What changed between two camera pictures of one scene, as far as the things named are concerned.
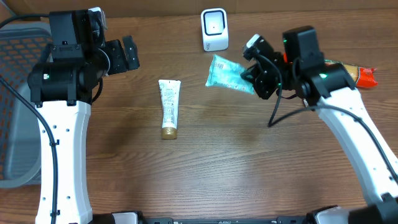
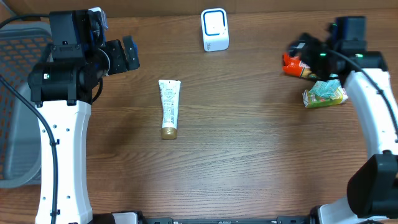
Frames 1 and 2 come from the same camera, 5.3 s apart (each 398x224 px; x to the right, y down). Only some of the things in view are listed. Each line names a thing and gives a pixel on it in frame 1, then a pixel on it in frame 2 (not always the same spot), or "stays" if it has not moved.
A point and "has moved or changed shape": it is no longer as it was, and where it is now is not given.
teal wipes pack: (226, 73) has moved or changed shape
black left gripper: (114, 49) stays
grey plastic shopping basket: (20, 148) stays
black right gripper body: (268, 83) -> (315, 56)
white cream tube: (169, 92) stays
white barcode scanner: (215, 29) stays
